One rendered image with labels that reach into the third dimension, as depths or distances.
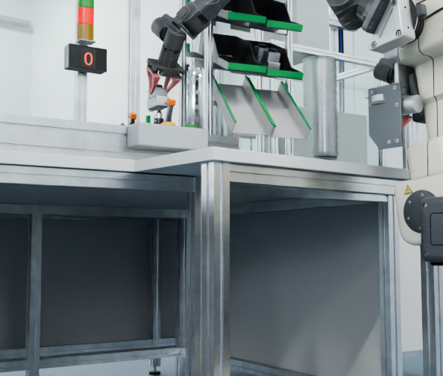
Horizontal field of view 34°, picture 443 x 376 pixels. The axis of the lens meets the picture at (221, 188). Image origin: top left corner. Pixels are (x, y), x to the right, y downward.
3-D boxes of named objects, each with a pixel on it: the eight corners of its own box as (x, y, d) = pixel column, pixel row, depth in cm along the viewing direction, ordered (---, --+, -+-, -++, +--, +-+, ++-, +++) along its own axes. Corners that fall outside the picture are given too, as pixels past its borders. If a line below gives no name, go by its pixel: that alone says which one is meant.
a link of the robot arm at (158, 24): (190, 8, 204) (206, 26, 210) (171, -7, 211) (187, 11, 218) (161, 39, 204) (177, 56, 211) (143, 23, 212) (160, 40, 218)
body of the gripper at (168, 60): (145, 63, 213) (152, 39, 209) (175, 67, 218) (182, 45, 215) (154, 72, 208) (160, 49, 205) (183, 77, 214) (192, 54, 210)
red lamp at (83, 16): (96, 24, 217) (96, 8, 217) (80, 22, 214) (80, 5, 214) (89, 28, 221) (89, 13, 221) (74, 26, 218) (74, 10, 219)
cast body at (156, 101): (170, 106, 214) (168, 83, 215) (156, 105, 212) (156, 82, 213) (156, 112, 221) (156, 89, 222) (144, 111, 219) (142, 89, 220)
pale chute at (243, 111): (269, 136, 224) (274, 124, 221) (230, 133, 219) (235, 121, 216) (242, 86, 244) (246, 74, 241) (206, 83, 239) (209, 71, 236)
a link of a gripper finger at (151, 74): (139, 88, 217) (148, 59, 213) (159, 90, 221) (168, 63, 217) (148, 98, 212) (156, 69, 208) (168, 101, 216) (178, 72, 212)
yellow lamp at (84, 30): (96, 40, 216) (96, 24, 217) (80, 38, 214) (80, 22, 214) (89, 45, 221) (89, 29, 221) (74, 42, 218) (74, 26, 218)
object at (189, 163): (449, 183, 214) (448, 174, 214) (212, 159, 157) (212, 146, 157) (283, 197, 268) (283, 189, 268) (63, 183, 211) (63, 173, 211)
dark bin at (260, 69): (265, 74, 227) (269, 51, 225) (227, 70, 222) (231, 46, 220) (233, 57, 251) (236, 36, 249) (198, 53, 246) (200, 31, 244)
